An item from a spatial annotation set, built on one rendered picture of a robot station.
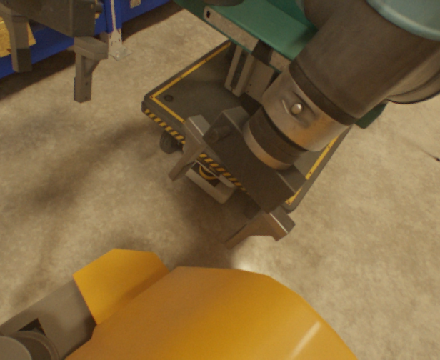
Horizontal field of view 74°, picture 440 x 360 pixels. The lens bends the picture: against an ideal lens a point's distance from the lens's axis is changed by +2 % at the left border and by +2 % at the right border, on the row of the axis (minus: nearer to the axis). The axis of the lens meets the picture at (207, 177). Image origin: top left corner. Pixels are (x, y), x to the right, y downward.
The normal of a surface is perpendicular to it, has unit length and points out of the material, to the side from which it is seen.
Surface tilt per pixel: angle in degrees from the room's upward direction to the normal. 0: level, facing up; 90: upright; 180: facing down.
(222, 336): 45
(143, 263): 22
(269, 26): 0
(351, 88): 72
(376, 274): 0
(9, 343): 0
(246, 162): 66
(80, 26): 83
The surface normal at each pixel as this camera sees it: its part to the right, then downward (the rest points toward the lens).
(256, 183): -0.56, 0.30
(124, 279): -0.04, -0.73
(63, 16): -0.40, 0.43
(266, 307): -0.29, -0.87
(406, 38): -0.25, 0.59
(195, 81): 0.19, -0.49
